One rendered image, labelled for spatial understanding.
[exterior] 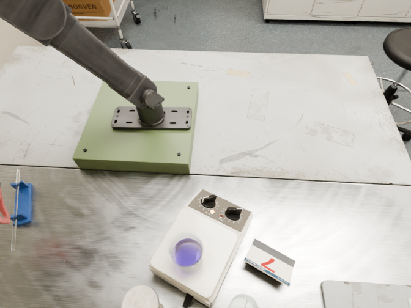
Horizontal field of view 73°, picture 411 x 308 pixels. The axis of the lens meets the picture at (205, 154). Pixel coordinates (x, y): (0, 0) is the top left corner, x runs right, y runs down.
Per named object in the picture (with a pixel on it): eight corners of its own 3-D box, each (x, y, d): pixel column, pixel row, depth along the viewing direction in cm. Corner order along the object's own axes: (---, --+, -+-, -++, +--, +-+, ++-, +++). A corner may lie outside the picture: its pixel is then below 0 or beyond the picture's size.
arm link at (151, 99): (142, 96, 56) (162, 82, 58) (115, 78, 60) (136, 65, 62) (148, 117, 61) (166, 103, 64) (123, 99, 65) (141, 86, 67)
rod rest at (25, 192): (18, 187, 65) (8, 181, 62) (33, 184, 66) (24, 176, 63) (15, 227, 60) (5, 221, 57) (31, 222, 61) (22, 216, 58)
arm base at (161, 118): (188, 108, 62) (190, 87, 66) (100, 107, 63) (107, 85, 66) (190, 130, 69) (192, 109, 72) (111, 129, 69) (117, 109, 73)
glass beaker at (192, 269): (207, 246, 49) (206, 231, 42) (202, 278, 46) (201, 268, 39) (173, 242, 49) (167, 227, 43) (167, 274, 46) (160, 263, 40)
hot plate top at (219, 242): (183, 207, 54) (183, 205, 53) (240, 236, 50) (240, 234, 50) (148, 264, 48) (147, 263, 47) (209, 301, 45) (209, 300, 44)
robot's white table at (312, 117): (101, 172, 172) (17, 44, 97) (296, 183, 166) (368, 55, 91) (75, 252, 145) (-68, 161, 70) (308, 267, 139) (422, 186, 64)
